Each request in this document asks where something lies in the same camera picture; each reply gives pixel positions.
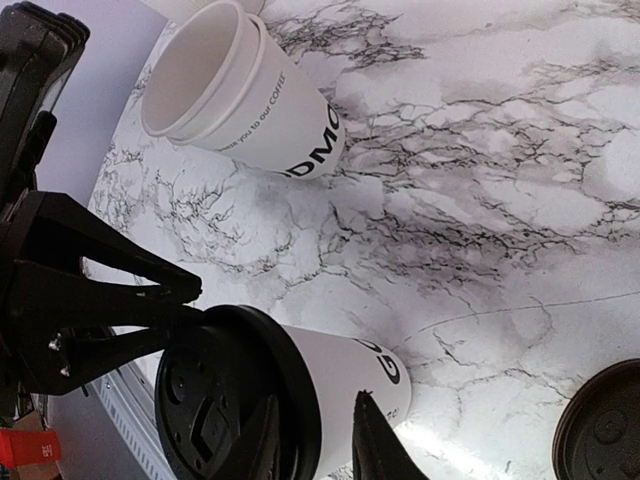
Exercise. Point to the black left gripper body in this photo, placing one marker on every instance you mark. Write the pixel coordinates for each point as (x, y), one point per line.
(39, 50)

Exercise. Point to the stacked white paper cups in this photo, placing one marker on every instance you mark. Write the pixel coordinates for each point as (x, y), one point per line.
(222, 84)

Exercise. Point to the black cup lid stack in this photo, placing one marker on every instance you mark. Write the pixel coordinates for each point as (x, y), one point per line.
(597, 436)

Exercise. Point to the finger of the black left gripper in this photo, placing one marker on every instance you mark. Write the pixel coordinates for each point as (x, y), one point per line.
(76, 360)
(105, 260)

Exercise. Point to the black plastic cup lid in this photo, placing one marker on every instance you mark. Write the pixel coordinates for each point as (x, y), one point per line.
(212, 378)

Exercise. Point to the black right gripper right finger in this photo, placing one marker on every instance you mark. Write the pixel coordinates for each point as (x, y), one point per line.
(377, 453)

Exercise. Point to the aluminium front rail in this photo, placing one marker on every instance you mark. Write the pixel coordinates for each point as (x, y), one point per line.
(128, 398)

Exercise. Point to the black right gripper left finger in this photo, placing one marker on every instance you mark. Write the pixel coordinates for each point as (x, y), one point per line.
(277, 450)

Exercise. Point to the white paper coffee cup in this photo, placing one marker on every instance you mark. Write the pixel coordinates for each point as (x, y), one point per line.
(339, 368)

